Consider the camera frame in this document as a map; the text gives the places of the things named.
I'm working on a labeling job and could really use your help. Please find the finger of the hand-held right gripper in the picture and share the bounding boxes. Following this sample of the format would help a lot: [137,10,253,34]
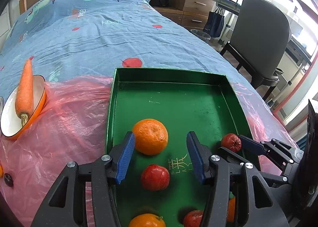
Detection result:
[238,135,303,178]
[218,146,289,188]

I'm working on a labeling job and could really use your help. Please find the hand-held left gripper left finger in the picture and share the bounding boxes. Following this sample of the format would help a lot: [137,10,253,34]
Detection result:
[30,131,136,227]

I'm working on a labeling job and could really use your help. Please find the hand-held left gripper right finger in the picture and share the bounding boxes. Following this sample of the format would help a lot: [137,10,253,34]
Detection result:
[186,131,290,227]

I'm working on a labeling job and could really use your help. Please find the small red apple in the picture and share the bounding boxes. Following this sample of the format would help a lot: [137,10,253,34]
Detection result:
[141,164,171,191]
[183,210,204,227]
[221,133,242,153]

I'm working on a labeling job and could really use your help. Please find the green tray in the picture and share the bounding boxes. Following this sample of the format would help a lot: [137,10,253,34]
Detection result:
[105,67,261,227]

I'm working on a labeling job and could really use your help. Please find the pink plastic sheet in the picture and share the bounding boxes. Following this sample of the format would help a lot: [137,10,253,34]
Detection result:
[0,75,299,227]

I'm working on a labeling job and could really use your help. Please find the grey chair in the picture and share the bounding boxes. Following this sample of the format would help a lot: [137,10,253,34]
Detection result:
[220,0,292,101]

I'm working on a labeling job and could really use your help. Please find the white bowl with orange rim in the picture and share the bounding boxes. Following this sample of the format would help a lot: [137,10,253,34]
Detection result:
[0,75,47,140]

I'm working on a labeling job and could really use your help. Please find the grey trash bin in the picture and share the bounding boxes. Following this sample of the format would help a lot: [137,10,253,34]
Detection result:
[190,29,211,42]

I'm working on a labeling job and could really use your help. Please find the carrot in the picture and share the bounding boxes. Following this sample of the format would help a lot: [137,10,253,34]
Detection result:
[15,58,34,127]

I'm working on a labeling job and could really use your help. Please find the blue printed blanket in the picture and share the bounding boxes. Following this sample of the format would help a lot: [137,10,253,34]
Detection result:
[0,0,301,143]

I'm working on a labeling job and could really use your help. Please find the dark shopping bag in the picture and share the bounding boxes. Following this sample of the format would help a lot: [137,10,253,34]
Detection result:
[203,7,225,38]

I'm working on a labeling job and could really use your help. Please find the desk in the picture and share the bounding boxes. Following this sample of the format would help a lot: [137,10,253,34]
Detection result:
[209,0,313,68]

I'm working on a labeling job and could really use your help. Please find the low wooden nightstand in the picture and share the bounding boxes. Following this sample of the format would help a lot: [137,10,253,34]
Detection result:
[154,6,209,30]

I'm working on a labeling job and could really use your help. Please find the white wardrobe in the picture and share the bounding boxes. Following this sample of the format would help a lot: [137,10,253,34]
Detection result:
[0,3,12,41]

